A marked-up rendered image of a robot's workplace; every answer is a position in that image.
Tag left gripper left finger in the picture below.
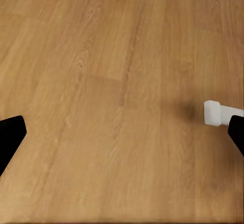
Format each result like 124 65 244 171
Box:
0 115 26 176

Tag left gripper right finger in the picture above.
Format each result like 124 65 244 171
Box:
228 115 244 156

